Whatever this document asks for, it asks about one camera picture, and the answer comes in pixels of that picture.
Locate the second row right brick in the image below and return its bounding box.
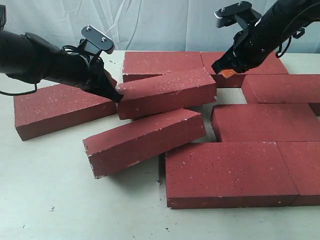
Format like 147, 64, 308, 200
241, 74, 320, 104

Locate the front large red brick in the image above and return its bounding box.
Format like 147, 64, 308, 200
165, 142, 299, 209

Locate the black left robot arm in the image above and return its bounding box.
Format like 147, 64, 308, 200
0, 5, 123, 103

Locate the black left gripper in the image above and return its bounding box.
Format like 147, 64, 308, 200
53, 45, 123, 102

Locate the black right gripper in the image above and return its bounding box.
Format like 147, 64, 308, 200
211, 21, 280, 79

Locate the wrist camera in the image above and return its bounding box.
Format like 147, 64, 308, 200
79, 25, 115, 55
214, 1, 262, 30

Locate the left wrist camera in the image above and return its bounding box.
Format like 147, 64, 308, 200
79, 25, 115, 55

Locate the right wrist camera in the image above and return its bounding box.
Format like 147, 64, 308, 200
214, 1, 262, 30

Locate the third row red brick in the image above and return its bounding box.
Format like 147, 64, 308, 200
211, 103, 320, 142

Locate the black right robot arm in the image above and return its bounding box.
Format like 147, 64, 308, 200
211, 0, 320, 78

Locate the pale wrinkled backdrop cloth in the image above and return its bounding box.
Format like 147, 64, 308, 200
0, 0, 320, 54

